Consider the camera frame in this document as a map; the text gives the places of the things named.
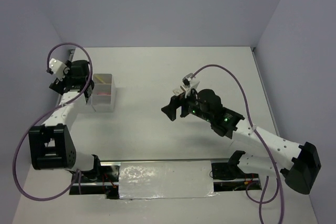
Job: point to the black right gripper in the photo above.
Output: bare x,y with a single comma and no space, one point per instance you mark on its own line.
176,102

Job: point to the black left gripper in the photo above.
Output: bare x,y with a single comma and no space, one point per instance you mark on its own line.
59,85

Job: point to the pink transparent case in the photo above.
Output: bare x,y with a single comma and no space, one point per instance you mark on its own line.
103,93

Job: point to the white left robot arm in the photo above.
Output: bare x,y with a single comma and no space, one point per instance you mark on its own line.
51,145

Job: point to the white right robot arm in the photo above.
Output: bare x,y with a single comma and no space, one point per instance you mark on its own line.
299,164

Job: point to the staples box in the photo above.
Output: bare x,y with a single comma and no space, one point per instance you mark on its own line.
178,91

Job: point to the white compartment organizer box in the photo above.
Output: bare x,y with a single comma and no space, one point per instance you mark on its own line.
104,103

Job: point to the silver tape panel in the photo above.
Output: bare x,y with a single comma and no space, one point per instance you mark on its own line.
165,180

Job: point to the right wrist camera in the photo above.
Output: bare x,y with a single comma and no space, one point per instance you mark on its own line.
189,83

